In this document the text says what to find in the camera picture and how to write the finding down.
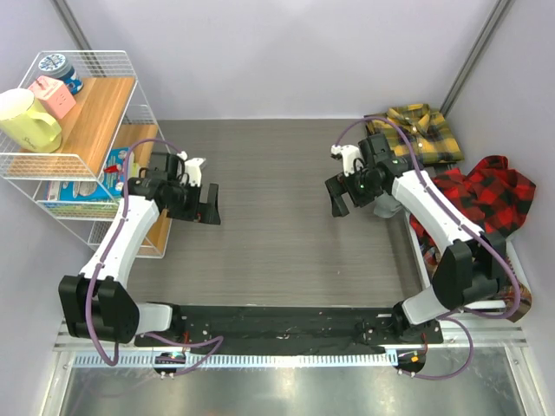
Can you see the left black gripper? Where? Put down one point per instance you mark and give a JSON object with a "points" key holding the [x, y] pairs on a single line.
{"points": [[205, 212]]}

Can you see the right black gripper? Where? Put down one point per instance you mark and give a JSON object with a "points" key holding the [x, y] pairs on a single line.
{"points": [[340, 185]]}

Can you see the red black plaid shirt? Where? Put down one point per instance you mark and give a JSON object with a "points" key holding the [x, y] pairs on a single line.
{"points": [[492, 195]]}

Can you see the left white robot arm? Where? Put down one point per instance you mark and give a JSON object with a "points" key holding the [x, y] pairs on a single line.
{"points": [[95, 303]]}

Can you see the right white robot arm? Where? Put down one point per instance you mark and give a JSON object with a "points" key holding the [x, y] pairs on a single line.
{"points": [[470, 267]]}

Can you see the grey long sleeve shirt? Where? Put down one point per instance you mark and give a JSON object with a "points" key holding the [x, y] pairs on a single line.
{"points": [[386, 206]]}

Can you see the blue product box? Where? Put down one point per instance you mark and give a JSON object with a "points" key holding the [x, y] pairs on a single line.
{"points": [[109, 186]]}

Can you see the yellow plaid folded shirt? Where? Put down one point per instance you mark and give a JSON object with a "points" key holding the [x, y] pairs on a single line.
{"points": [[428, 132]]}

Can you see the yellow mug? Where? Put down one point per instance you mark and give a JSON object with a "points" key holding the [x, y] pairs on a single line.
{"points": [[27, 122]]}

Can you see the white laundry basket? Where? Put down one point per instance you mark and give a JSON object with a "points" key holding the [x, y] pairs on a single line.
{"points": [[483, 305]]}

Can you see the pink cube box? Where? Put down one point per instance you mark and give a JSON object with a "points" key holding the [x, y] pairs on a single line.
{"points": [[54, 96]]}

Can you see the blue round tin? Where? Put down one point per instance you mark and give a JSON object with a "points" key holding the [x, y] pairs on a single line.
{"points": [[58, 66]]}

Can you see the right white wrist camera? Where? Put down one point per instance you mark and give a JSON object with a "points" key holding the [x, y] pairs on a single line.
{"points": [[350, 156]]}

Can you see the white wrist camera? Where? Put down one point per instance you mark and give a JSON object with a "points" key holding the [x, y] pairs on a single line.
{"points": [[190, 170], [350, 156]]}

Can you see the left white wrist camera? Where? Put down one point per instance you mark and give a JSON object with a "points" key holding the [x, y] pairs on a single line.
{"points": [[190, 170]]}

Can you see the white wire shelf rack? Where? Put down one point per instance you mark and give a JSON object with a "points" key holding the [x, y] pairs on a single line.
{"points": [[111, 111]]}

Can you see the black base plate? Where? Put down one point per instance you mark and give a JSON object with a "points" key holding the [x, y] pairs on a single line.
{"points": [[258, 330]]}

